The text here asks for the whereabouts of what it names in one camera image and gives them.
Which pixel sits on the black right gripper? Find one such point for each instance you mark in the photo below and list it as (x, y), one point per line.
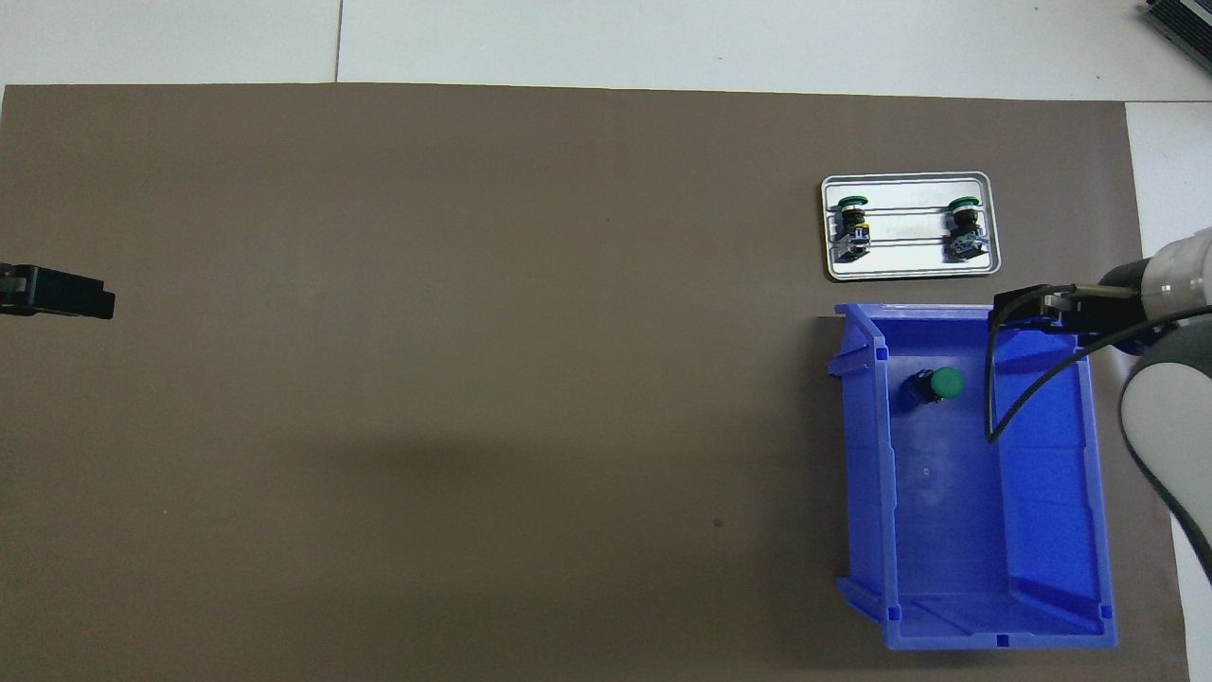
(1117, 317)

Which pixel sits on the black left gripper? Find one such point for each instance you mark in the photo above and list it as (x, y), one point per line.
(13, 292)

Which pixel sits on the green push button switch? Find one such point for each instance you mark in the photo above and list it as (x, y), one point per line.
(966, 237)
(945, 384)

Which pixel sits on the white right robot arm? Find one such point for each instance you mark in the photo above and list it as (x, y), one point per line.
(1165, 407)

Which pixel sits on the green push button, yellow label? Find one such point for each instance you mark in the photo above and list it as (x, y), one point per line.
(850, 237)

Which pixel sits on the silver metal tray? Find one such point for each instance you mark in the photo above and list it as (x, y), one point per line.
(909, 270)

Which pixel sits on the blue plastic storage bin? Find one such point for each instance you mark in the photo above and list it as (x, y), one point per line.
(947, 511)

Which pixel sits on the grey ribbed device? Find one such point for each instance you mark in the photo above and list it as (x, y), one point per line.
(1184, 24)

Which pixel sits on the brown table mat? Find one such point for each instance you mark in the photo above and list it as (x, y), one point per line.
(473, 379)

